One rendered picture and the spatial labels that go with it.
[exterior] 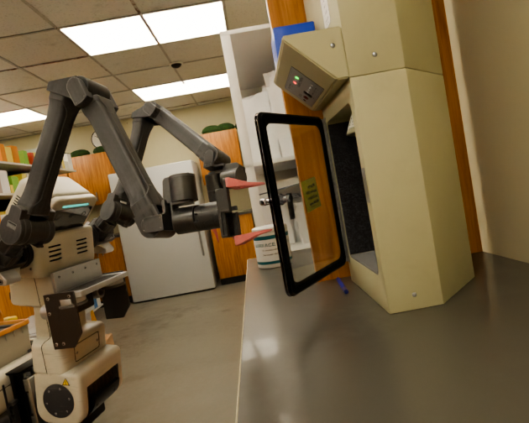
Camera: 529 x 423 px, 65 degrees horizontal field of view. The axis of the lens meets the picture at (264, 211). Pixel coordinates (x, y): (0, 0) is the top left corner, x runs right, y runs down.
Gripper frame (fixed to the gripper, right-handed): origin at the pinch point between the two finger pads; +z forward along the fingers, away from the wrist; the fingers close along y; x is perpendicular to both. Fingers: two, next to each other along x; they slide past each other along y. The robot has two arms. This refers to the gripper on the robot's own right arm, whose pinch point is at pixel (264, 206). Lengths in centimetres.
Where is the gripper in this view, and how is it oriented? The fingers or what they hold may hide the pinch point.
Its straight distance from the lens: 86.6
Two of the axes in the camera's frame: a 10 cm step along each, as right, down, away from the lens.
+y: -1.5, -9.9, 0.6
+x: 2.0, 0.3, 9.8
